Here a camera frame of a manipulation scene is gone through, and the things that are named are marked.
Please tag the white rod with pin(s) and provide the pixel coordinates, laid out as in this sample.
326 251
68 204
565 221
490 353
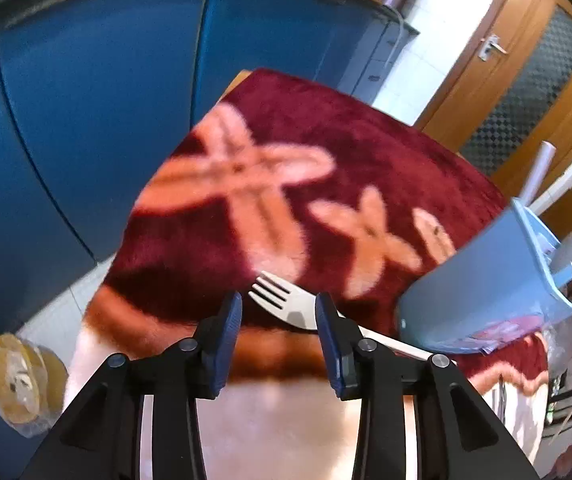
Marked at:
541 170

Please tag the dark red printed blanket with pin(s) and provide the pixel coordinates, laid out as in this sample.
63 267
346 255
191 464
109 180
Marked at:
366 160

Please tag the wooden door with glass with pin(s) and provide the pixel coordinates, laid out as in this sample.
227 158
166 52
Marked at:
516 10

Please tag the plastic wrapped round tan object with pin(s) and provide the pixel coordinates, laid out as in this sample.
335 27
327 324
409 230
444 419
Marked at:
21 385

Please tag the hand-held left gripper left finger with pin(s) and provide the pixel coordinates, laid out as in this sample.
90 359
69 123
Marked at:
228 340

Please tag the blue kitchen cabinet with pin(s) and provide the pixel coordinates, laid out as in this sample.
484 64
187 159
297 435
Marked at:
91 110

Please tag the light blue utensil holder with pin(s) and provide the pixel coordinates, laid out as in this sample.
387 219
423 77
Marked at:
466 290

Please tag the grey spoon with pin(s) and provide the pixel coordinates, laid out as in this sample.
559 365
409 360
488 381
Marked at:
568 250

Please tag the metal fork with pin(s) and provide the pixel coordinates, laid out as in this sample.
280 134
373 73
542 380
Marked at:
286 305

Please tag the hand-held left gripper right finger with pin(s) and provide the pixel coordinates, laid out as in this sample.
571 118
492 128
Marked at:
327 345

